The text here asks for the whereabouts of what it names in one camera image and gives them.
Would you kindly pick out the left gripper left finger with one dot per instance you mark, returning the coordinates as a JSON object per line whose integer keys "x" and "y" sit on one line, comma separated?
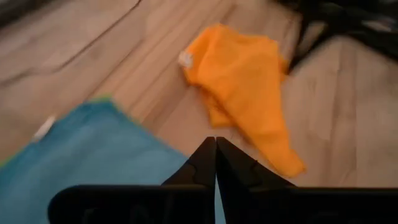
{"x": 200, "y": 168}

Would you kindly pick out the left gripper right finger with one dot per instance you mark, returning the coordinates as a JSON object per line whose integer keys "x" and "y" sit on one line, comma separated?
{"x": 239, "y": 171}

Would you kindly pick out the orange microfiber towel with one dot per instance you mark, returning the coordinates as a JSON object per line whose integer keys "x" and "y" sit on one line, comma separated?
{"x": 245, "y": 81}

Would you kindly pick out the blue microfiber towel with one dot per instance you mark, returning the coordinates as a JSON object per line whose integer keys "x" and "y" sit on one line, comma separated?
{"x": 93, "y": 149}

